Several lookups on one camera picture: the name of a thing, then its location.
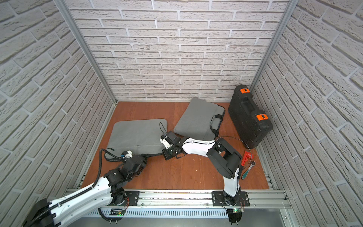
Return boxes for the grey laptop bag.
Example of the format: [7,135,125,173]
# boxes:
[174,98,226,141]
[105,119,167,162]

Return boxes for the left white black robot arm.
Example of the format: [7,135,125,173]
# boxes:
[22,155,147,227]

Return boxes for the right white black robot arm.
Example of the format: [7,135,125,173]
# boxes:
[160,131,242,206]

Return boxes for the red black pipe wrench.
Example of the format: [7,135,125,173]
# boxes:
[241,151,254,170]

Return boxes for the black tool case orange latches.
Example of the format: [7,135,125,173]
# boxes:
[228,85,273,148]

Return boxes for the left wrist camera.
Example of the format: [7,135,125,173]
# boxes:
[122,150,133,159]

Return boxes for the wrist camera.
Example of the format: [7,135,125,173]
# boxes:
[122,150,133,159]
[160,135,171,149]

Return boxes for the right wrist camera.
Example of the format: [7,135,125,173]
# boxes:
[160,135,171,149]

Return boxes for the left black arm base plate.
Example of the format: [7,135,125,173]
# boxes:
[120,190,140,207]

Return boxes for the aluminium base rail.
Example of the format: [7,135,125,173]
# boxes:
[102,190,291,211]

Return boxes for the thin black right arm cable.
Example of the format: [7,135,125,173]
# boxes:
[215,136,252,159]

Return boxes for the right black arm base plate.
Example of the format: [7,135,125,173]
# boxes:
[211,191,250,207]

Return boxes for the green handled ratchet wrench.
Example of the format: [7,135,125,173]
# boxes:
[242,161,256,180]

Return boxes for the black corrugated cable conduit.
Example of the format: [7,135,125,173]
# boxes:
[28,148,125,225]

